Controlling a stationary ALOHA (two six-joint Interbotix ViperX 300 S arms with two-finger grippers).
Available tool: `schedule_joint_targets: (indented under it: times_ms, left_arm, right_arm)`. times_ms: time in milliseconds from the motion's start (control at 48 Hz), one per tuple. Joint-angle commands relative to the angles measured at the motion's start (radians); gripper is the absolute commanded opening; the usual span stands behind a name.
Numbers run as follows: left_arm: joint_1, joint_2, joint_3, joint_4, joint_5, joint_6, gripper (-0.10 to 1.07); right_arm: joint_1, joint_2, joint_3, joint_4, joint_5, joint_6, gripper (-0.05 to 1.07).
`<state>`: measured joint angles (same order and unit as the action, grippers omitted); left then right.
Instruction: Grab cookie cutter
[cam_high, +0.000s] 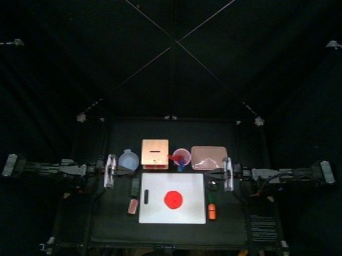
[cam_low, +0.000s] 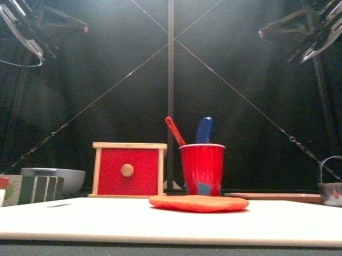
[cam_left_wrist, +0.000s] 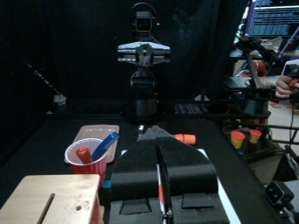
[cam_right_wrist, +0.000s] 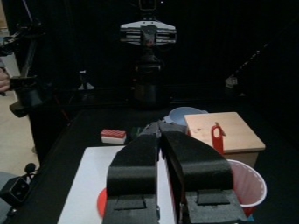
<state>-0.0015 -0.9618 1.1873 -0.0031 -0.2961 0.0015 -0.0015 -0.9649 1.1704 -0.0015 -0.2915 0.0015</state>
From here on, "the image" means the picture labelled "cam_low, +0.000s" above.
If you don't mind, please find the green white striped block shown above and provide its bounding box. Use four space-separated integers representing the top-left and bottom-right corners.
0 174 66 207

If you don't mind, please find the brown wooden board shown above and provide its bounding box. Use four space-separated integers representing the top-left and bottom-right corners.
223 192 323 204

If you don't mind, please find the grey bowl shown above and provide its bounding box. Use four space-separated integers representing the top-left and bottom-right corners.
20 167 87 197

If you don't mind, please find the red wooden box with knob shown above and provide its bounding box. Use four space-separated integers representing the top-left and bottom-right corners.
87 141 168 198

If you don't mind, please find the blue utensil handle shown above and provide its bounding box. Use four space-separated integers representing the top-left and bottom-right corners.
195 116 217 145

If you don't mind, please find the thin diagonal brace wire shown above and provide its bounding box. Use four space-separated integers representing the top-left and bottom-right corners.
0 0 225 176
128 0 342 183

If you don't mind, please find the red utensil handle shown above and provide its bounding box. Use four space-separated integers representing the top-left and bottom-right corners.
164 116 187 147

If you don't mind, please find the black vertical frame pole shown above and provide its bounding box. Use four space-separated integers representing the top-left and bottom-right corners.
166 0 176 191

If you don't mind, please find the red plastic cup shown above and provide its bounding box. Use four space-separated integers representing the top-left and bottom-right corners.
178 143 227 197

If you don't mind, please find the white cutting board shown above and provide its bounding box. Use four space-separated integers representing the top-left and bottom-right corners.
0 196 342 248

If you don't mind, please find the grey right arm cable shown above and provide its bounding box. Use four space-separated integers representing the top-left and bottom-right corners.
299 23 342 64

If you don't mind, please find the small metal bucket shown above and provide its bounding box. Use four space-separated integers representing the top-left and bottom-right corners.
317 155 342 208

